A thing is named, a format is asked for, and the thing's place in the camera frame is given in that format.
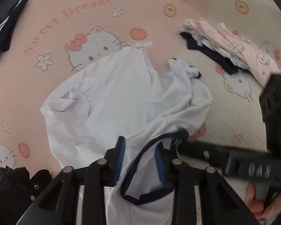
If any navy garment under pajama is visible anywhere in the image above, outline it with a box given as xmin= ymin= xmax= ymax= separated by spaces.
xmin=179 ymin=32 xmax=249 ymax=75

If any person's hand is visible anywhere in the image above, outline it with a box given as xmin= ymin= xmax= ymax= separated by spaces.
xmin=245 ymin=183 xmax=281 ymax=221

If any navy white-striped folded garment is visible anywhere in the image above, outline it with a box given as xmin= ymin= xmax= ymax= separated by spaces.
xmin=0 ymin=0 xmax=28 ymax=54

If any pink cream Hello Kitty blanket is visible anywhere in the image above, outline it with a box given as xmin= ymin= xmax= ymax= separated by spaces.
xmin=0 ymin=0 xmax=281 ymax=225

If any white shirt navy trim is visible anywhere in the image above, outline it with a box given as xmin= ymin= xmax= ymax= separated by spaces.
xmin=40 ymin=47 xmax=212 ymax=224

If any pink cartoon print pajama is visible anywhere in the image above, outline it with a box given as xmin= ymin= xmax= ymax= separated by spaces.
xmin=178 ymin=18 xmax=281 ymax=86

